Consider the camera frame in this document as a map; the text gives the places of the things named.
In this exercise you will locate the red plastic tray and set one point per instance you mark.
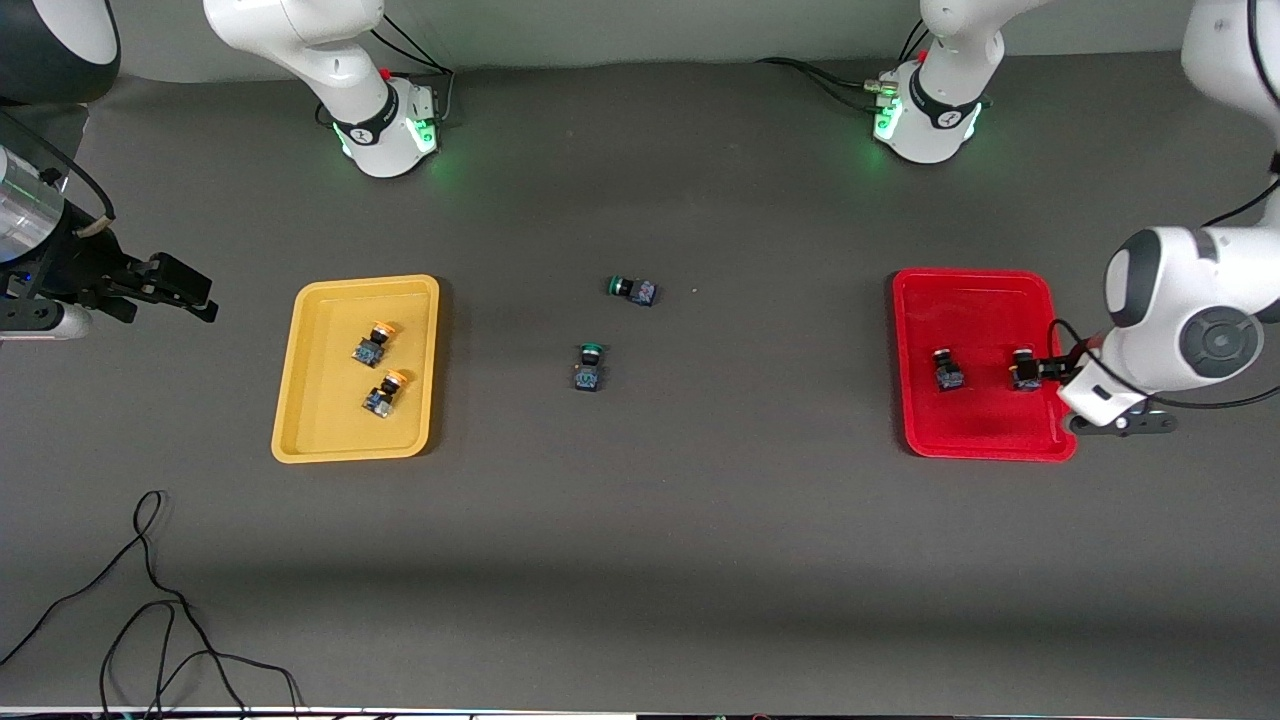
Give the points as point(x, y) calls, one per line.
point(980, 300)

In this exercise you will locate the yellow push button switch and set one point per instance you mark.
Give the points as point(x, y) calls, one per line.
point(370, 350)
point(380, 400)

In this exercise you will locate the yellow plastic tray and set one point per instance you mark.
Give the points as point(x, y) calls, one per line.
point(320, 420)

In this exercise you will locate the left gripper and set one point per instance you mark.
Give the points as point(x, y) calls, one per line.
point(1052, 369)

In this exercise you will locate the green push button switch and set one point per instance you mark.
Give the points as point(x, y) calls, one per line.
point(588, 372)
point(635, 291)

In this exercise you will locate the red push button switch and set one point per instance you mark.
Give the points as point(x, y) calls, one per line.
point(948, 377)
point(1022, 375)

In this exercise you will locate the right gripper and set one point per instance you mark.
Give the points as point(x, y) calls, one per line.
point(72, 262)

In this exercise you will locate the dark grey table mat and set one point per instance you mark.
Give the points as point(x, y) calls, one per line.
point(640, 550)

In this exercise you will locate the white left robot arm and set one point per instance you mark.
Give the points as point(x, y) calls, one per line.
point(1170, 300)

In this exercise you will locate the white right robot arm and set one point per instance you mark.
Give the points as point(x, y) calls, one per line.
point(300, 30)

